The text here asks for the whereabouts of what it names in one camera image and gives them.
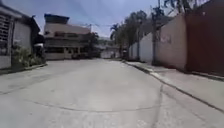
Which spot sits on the pale low building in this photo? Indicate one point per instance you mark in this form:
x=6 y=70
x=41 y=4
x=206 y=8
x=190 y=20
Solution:
x=107 y=49

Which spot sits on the grey concrete road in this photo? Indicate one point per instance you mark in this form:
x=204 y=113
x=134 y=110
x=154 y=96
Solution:
x=93 y=96

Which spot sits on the row of trees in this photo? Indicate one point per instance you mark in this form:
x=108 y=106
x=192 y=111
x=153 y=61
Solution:
x=131 y=30

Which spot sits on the utility pole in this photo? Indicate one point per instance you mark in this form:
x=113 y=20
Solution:
x=154 y=33

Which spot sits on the beige multi-storey building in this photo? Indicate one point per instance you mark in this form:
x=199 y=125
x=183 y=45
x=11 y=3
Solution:
x=63 y=41

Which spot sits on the pale concrete pavement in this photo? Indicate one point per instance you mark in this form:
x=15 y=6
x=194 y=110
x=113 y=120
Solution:
x=196 y=85

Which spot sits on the green bushes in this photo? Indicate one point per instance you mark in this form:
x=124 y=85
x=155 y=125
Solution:
x=25 y=57

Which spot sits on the grey building with window grille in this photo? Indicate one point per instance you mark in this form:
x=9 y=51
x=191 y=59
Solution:
x=15 y=36

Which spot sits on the pale boundary wall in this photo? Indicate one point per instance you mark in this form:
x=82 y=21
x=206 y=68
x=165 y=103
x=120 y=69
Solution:
x=166 y=45

